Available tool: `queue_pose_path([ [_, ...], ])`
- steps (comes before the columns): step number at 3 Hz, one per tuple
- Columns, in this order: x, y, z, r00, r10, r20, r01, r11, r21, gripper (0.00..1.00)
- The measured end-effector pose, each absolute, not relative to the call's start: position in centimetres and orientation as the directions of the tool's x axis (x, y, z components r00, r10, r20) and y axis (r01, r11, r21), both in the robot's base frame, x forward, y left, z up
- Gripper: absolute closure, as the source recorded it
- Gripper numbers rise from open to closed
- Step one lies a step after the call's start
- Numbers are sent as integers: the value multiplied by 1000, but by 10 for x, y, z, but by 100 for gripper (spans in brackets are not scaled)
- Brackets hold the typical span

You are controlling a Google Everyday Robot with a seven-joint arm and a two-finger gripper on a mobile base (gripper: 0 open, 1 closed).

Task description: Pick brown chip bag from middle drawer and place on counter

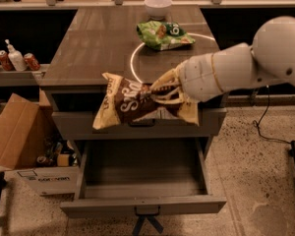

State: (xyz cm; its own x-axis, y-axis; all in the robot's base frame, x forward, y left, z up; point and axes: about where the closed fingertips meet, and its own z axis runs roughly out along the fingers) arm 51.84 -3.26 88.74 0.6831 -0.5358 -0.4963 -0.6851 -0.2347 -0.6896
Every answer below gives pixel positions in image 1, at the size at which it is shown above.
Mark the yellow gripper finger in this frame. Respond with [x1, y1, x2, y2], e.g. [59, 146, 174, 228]
[154, 93, 185, 104]
[150, 69, 180, 90]

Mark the brown chip bag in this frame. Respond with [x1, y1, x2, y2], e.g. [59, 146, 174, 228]
[92, 73, 199, 130]

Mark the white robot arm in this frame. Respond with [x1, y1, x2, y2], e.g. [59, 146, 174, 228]
[150, 17, 295, 102]

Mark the green chip bag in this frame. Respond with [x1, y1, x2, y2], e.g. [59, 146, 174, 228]
[137, 21, 196, 51]

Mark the open lower drawer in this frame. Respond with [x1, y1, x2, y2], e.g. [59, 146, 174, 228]
[61, 138, 226, 218]

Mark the grey drawer cabinet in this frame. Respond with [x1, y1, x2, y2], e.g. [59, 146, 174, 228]
[39, 5, 236, 142]

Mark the closed upper drawer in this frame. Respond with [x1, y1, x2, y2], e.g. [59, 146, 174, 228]
[52, 108, 226, 141]

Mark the white bowl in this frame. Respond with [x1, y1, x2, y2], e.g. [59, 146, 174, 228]
[144, 0, 172, 20]

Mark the red soda can right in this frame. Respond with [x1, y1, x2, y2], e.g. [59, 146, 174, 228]
[24, 53, 40, 71]

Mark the red soda can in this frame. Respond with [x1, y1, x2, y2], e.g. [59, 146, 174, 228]
[0, 50, 14, 71]
[24, 53, 40, 71]

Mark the cardboard box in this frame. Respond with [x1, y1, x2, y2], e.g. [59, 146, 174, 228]
[0, 93, 78, 196]

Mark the white pump bottle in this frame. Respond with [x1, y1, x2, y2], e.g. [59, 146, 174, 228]
[5, 39, 27, 72]

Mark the red soda can left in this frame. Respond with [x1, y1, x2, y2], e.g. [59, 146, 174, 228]
[0, 50, 14, 71]

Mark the black cable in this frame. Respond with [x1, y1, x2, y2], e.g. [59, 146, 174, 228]
[252, 86, 293, 146]

